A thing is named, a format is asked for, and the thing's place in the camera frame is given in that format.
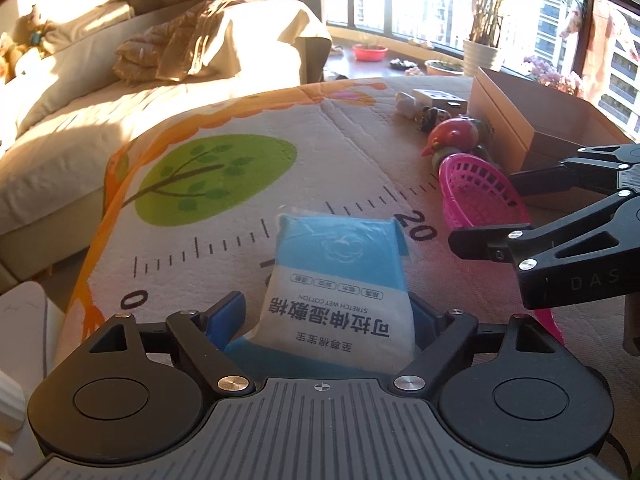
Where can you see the cardboard box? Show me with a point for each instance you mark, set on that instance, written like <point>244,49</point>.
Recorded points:
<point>500,110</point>

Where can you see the crumpled beige blanket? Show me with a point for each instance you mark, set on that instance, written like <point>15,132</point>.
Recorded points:
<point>190,30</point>

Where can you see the red toy bird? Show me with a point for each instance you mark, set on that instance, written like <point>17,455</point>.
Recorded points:
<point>452,135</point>

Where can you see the small white toy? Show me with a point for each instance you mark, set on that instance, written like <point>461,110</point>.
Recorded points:
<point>407,105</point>

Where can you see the blue white cotton pad packet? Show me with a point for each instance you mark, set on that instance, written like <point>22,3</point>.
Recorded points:
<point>325,285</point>

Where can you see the beige sofa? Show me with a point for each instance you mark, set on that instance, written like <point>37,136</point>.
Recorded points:
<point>60,150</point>

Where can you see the pink plastic basket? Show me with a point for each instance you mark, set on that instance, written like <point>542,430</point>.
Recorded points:
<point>475,190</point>

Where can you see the printed ruler mat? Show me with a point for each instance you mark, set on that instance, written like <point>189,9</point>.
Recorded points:
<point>350,160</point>

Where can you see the small white box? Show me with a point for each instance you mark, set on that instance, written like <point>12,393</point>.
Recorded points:
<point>437,98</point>

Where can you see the small plush bear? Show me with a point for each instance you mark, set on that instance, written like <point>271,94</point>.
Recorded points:
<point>7,57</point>

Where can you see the small dark figurine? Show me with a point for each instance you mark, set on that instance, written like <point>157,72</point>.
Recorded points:
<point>431,118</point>

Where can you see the pink flowering plant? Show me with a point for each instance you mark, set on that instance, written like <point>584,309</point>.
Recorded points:
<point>555,75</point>

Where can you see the plush bear with blue bow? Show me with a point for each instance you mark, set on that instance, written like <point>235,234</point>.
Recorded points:
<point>31,27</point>

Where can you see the low round planter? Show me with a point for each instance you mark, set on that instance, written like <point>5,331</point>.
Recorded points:
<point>444,67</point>

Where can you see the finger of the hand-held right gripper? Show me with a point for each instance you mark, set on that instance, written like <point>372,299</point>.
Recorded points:
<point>550,177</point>
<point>505,245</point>

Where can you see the red basin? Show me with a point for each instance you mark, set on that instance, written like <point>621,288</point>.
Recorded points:
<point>369,52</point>

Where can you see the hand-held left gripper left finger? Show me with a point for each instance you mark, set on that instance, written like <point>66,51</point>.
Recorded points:
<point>227,316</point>

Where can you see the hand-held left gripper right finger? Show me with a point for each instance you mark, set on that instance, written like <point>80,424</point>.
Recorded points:
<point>424,321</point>

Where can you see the white rounded furniture piece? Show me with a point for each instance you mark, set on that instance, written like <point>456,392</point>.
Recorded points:
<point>25,340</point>

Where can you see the white plant pot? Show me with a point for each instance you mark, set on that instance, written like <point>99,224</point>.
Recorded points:
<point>482,55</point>

